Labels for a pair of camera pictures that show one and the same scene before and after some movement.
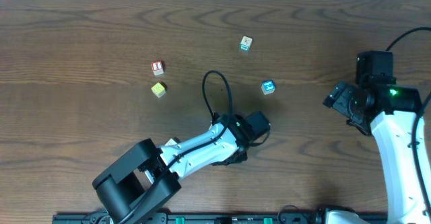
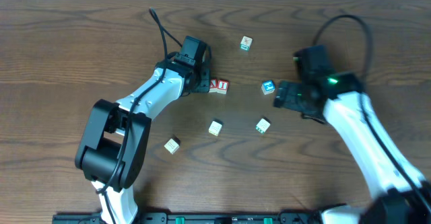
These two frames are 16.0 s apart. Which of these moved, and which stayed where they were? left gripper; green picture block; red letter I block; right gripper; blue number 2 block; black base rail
Moved: left gripper; red letter I block; right gripper
Stayed: black base rail; blue number 2 block; green picture block
